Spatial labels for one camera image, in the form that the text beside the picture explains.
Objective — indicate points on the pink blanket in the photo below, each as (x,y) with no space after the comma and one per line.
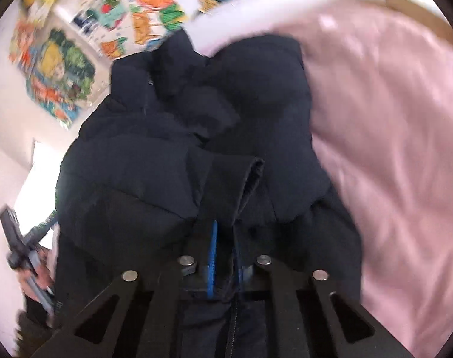
(398,156)

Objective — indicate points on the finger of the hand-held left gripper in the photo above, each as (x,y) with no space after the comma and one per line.
(42,233)

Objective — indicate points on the wooden bed frame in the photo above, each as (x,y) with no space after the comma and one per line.
(416,11)

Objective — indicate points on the bright window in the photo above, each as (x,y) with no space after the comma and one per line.
(36,194)

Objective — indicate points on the person's left hand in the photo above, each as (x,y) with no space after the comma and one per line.
(42,276)

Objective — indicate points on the black puffer jacket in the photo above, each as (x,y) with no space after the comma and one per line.
(155,138)

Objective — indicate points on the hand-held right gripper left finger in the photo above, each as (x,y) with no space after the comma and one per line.
(212,257)

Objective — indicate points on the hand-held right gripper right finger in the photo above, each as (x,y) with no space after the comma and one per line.
(263,268)

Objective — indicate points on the group of colourful wall drawings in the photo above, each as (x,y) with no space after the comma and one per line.
(62,63)

